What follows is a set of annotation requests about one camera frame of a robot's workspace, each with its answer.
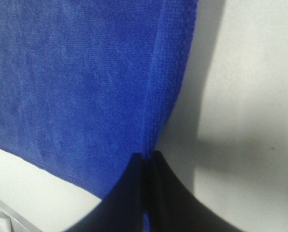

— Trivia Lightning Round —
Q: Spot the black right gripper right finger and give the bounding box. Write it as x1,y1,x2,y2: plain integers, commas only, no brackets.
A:
148,151,241,232

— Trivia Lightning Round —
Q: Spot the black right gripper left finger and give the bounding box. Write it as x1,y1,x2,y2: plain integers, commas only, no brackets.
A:
71,153,143,232

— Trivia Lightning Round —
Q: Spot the blue towel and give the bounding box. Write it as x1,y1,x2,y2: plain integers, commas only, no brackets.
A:
0,0,197,199

